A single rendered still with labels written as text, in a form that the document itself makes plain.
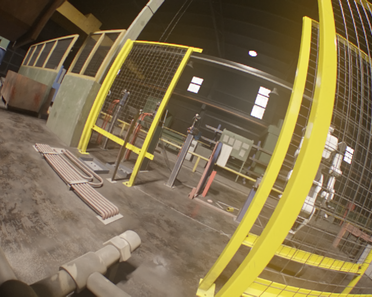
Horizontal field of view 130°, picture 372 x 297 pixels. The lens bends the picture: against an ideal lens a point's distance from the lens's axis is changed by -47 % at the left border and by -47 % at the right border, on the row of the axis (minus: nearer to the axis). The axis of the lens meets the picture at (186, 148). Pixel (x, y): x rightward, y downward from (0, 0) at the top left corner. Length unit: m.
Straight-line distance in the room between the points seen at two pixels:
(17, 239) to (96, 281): 0.53
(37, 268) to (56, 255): 0.14
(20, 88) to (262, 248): 3.86
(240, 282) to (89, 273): 0.44
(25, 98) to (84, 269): 3.53
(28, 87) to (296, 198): 3.90
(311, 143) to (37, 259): 1.07
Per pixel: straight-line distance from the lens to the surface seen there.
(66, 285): 0.56
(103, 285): 0.58
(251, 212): 0.78
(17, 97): 3.78
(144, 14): 3.26
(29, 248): 0.94
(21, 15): 0.21
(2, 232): 1.01
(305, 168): 0.42
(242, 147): 7.60
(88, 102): 2.54
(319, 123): 0.45
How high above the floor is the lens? 0.72
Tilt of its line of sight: 2 degrees down
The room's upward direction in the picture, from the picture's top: 23 degrees clockwise
